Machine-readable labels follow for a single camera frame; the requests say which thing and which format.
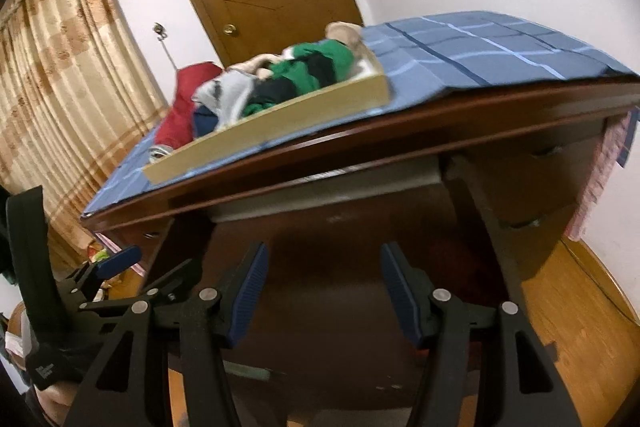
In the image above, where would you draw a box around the green and black underwear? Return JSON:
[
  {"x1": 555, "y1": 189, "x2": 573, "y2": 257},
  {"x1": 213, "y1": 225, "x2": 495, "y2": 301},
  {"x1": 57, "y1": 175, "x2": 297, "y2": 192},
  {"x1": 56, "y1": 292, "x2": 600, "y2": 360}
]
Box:
[{"x1": 242, "y1": 39, "x2": 356, "y2": 116}]

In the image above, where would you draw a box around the navy blue underwear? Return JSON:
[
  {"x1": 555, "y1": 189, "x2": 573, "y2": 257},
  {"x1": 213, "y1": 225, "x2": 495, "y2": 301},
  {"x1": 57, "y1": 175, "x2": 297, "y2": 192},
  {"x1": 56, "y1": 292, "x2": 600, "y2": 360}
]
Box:
[{"x1": 192, "y1": 108, "x2": 222, "y2": 138}]

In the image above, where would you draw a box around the blue plaid cloth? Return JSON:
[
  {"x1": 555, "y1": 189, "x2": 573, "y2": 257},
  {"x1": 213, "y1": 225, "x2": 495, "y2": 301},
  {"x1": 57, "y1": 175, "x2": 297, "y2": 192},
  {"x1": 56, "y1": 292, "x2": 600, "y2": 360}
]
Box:
[{"x1": 81, "y1": 10, "x2": 640, "y2": 219}]

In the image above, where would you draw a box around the dark wooden desk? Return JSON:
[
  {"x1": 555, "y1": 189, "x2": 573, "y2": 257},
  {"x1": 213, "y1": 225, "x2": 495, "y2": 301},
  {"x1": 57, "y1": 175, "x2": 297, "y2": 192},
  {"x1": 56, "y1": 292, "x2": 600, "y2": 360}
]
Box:
[{"x1": 81, "y1": 79, "x2": 640, "y2": 427}]

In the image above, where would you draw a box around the colourful clutter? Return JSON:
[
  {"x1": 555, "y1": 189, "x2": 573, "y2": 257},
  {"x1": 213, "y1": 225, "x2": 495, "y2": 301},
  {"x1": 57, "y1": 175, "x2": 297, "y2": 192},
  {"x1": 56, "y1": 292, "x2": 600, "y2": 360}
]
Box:
[{"x1": 86, "y1": 246, "x2": 132, "y2": 304}]

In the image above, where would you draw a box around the grey printed underwear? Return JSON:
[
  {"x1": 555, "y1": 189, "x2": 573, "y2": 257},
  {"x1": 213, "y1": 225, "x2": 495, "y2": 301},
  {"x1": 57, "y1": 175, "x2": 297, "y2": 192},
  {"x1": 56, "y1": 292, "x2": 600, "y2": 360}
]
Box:
[{"x1": 192, "y1": 68, "x2": 259, "y2": 128}]

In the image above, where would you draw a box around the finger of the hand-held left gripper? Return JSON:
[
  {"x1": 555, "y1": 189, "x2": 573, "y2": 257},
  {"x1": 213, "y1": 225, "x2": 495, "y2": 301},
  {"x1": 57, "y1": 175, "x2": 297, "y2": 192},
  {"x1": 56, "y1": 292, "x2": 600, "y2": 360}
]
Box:
[
  {"x1": 62, "y1": 246, "x2": 142, "y2": 303},
  {"x1": 75, "y1": 258, "x2": 206, "y2": 324}
]

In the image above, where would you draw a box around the beige underwear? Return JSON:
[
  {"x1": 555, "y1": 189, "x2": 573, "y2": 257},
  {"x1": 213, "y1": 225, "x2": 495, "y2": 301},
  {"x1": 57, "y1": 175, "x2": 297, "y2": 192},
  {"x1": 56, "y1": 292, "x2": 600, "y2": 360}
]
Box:
[{"x1": 325, "y1": 21, "x2": 364, "y2": 58}]

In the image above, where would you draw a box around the blue fabric tab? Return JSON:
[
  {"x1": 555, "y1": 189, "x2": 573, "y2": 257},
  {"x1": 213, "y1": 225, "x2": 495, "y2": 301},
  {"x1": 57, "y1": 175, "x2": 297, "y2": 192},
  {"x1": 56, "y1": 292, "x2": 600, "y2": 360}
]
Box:
[{"x1": 618, "y1": 107, "x2": 640, "y2": 168}]

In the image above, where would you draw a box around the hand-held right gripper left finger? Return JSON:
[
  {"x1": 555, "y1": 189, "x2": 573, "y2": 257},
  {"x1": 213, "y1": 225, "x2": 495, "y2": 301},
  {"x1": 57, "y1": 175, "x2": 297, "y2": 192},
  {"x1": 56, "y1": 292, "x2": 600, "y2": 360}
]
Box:
[{"x1": 75, "y1": 242, "x2": 271, "y2": 427}]

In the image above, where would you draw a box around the dark red underwear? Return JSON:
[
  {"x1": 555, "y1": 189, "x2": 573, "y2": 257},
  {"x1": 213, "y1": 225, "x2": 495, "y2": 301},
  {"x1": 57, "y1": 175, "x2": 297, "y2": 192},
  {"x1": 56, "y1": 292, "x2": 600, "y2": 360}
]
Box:
[{"x1": 153, "y1": 62, "x2": 225, "y2": 147}]

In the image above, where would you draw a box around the cream underwear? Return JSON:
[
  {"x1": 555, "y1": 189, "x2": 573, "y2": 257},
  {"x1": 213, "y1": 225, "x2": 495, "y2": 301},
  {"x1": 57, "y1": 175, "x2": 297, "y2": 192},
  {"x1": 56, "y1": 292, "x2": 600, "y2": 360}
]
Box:
[{"x1": 227, "y1": 54, "x2": 287, "y2": 78}]

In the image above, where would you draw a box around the shallow beige wooden tray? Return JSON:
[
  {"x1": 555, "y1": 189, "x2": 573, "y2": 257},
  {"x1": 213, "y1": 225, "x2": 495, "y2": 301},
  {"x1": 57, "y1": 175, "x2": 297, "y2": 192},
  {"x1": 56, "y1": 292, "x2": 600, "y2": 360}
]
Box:
[{"x1": 142, "y1": 51, "x2": 391, "y2": 186}]

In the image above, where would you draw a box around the pale teal tube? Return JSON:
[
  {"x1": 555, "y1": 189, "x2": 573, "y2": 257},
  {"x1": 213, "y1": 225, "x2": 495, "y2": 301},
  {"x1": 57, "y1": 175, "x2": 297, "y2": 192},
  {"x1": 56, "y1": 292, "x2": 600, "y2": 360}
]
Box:
[{"x1": 225, "y1": 363, "x2": 289, "y2": 381}]

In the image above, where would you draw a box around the beige patterned curtain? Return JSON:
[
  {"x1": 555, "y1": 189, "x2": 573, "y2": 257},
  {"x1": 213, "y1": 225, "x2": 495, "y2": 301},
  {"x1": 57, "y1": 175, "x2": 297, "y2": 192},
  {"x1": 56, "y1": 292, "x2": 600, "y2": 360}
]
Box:
[{"x1": 0, "y1": 0, "x2": 172, "y2": 269}]

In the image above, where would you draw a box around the small desk drawer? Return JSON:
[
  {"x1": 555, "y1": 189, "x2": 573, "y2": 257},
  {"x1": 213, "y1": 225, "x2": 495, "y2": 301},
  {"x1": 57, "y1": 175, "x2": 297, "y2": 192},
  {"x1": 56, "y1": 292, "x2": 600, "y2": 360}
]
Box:
[
  {"x1": 99, "y1": 217, "x2": 174, "y2": 290},
  {"x1": 450, "y1": 127, "x2": 610, "y2": 229},
  {"x1": 500, "y1": 218, "x2": 565, "y2": 289}
]

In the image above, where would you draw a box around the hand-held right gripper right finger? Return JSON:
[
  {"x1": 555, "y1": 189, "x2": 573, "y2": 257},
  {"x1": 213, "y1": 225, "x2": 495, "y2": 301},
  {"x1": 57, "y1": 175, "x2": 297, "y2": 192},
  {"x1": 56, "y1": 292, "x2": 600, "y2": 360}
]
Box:
[{"x1": 380, "y1": 242, "x2": 584, "y2": 427}]

